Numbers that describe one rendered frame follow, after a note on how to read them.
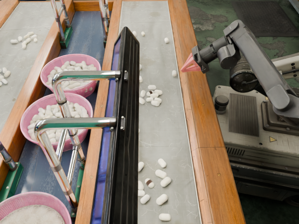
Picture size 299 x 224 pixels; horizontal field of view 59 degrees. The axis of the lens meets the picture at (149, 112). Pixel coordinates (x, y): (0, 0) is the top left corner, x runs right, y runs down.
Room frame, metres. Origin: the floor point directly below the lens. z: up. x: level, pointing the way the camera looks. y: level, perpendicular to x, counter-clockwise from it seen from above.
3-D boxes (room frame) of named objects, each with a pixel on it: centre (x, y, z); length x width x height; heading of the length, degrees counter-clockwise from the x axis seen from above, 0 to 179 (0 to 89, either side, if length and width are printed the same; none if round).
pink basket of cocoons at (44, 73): (0.96, 0.35, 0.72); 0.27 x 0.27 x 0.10
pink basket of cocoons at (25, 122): (0.68, 0.35, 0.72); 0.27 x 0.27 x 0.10
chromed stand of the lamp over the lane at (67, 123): (0.42, 0.14, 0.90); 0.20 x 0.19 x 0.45; 1
